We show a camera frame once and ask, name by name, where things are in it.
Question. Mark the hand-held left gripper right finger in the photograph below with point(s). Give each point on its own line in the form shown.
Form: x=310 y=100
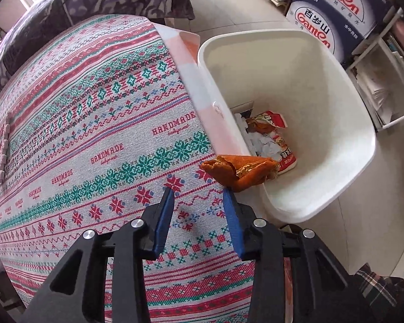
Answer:
x=232 y=222

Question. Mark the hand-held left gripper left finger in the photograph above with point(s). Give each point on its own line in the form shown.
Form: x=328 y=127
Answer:
x=163 y=222

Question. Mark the red snack packet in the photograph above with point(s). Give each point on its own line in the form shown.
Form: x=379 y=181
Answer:
x=285 y=154

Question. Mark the white plastic bin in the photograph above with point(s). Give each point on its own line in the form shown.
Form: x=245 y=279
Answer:
x=323 y=107

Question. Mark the white crumpled plastic bag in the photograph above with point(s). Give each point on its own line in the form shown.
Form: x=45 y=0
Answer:
x=259 y=141

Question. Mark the patterned woven tablecloth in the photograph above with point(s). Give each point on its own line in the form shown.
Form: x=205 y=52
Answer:
x=87 y=124

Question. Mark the person's plaid trousers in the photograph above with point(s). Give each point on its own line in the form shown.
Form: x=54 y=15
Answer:
x=383 y=292

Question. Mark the white foam puzzle strip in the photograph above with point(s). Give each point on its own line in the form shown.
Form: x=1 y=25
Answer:
x=4 y=154

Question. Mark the pile of white papers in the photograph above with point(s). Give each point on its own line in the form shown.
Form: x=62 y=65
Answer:
x=377 y=91

